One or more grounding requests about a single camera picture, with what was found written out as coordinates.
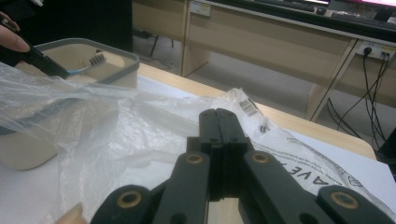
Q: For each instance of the beige bin grey rim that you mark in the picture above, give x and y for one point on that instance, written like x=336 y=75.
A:
x=28 y=149

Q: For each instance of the white power socket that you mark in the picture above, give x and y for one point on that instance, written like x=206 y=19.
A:
x=376 y=49

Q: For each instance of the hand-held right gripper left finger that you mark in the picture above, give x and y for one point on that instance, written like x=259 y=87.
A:
x=210 y=130

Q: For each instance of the blue toothbrush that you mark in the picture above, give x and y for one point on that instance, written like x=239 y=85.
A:
x=96 y=59

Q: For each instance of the beige wooden desk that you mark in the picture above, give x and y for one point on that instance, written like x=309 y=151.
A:
x=264 y=40

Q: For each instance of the black computer mouse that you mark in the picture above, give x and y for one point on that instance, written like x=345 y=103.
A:
x=321 y=11

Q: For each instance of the clear plastic bag yellow face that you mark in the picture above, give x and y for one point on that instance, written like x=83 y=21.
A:
x=140 y=124

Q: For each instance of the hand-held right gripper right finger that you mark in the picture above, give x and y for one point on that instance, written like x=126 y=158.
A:
x=232 y=133

